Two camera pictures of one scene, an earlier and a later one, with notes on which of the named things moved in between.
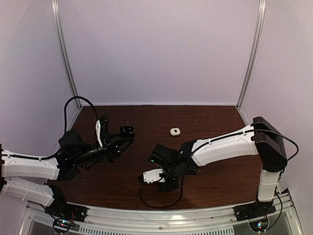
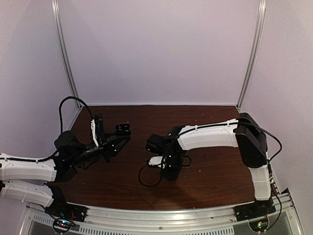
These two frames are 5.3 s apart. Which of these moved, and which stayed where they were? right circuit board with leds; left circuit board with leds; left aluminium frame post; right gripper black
Moved: right gripper black
Stayed: left aluminium frame post; right circuit board with leds; left circuit board with leds
